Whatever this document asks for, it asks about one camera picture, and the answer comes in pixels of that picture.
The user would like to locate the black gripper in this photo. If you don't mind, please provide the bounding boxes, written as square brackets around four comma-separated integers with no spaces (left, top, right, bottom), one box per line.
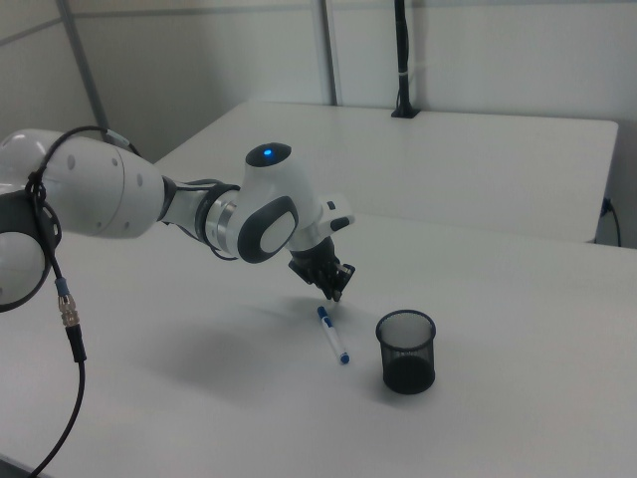
[288,237,357,302]

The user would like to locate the white marker with blue cap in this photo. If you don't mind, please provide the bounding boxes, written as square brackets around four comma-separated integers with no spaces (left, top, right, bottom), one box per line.
[316,305,351,365]

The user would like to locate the black mesh pen cup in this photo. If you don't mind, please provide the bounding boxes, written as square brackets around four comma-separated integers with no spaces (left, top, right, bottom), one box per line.
[374,309,439,396]

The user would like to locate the white side table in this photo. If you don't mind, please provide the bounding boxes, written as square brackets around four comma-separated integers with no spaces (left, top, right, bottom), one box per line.
[152,101,620,246]

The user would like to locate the black pole with clamp base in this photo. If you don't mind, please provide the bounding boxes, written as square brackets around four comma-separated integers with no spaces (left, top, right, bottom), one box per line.
[389,0,420,120]

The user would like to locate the grey metal partition post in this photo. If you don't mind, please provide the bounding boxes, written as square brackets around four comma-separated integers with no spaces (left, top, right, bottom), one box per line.
[54,0,111,134]
[317,0,345,108]

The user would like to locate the black cable with metal connector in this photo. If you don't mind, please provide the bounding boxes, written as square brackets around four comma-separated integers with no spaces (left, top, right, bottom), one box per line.
[23,124,146,478]

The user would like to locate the black cable at table end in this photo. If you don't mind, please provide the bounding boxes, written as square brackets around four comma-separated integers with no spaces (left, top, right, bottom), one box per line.
[600,196,624,248]

